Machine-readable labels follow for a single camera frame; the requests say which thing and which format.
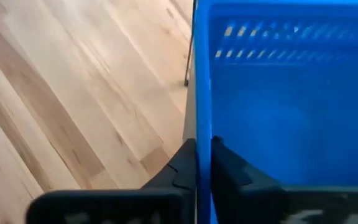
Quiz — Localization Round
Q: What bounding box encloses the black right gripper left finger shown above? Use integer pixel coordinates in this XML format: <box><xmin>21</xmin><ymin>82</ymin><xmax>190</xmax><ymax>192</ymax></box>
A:
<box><xmin>26</xmin><ymin>138</ymin><xmax>197</xmax><ymax>224</ymax></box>

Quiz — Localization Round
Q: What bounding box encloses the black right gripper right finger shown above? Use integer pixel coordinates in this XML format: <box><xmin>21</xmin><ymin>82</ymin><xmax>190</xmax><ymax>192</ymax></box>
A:
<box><xmin>211</xmin><ymin>136</ymin><xmax>358</xmax><ymax>224</ymax></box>

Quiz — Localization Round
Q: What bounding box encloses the wooden shelf with black legs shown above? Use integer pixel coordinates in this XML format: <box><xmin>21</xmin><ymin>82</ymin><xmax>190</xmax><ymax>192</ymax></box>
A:
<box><xmin>181</xmin><ymin>0</ymin><xmax>198</xmax><ymax>142</ymax></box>

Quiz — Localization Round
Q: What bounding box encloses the blue plastic basket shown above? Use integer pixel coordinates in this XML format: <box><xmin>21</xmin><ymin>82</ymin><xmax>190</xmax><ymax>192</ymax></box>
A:
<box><xmin>193</xmin><ymin>0</ymin><xmax>358</xmax><ymax>224</ymax></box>

